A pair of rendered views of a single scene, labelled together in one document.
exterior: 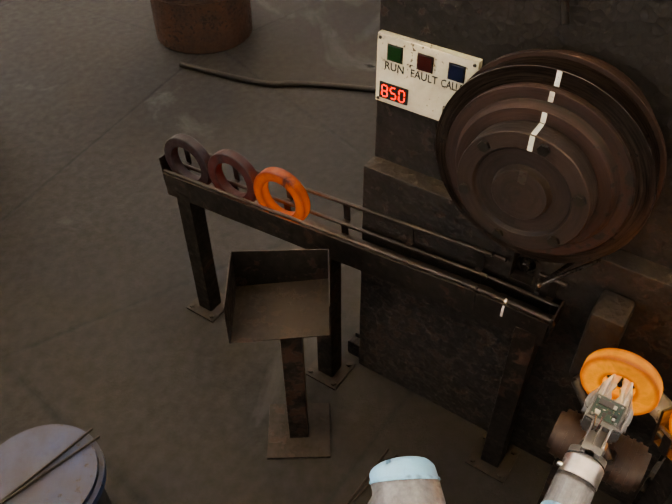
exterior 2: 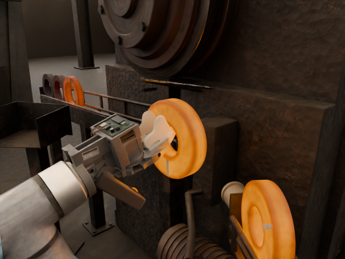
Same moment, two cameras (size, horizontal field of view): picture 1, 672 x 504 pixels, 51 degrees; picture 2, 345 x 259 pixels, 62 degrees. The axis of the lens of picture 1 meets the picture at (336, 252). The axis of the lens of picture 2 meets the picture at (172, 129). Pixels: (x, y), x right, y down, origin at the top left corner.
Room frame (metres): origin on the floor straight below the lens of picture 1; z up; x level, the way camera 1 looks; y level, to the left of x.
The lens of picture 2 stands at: (0.33, -0.72, 1.03)
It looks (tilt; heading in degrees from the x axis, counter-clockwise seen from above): 20 degrees down; 15
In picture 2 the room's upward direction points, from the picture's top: straight up
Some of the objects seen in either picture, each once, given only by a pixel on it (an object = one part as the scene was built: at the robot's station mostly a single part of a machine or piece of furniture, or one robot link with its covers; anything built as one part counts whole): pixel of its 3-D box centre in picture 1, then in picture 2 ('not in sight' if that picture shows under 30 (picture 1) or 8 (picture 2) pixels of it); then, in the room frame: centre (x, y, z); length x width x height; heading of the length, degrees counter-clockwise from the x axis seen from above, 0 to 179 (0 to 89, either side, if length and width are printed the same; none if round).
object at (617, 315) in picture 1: (601, 338); (215, 160); (1.07, -0.64, 0.68); 0.11 x 0.08 x 0.24; 146
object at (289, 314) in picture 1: (286, 363); (39, 187); (1.25, 0.15, 0.36); 0.26 x 0.20 x 0.72; 91
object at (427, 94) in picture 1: (425, 80); not in sight; (1.47, -0.21, 1.15); 0.26 x 0.02 x 0.18; 56
